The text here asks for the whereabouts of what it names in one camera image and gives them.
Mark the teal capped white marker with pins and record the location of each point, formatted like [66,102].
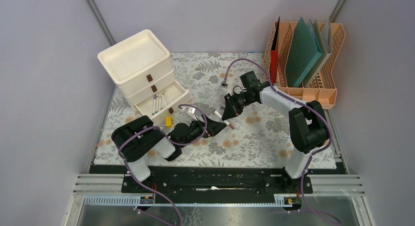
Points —
[165,98]

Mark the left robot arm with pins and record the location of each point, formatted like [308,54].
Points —
[135,139]

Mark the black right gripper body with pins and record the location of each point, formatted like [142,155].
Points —
[241,101]

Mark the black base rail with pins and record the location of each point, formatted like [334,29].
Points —
[171,180]

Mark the beige file folder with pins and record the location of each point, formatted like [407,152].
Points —
[322,37]

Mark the peach plastic file organizer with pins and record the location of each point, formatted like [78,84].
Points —
[323,88]

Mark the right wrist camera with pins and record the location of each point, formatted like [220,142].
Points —
[228,86]

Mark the cream drawer unit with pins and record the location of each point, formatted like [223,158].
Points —
[141,66]

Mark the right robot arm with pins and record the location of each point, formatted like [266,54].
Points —
[310,132]

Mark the teal file folder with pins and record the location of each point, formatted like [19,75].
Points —
[301,54]

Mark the yellow block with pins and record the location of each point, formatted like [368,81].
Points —
[168,122]

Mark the red file folder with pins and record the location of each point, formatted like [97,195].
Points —
[274,53]

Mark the purple capped white marker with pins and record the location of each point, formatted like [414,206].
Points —
[154,106]

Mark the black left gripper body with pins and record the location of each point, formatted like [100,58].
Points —
[196,129]

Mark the floral desk mat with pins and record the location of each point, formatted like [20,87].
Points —
[258,138]

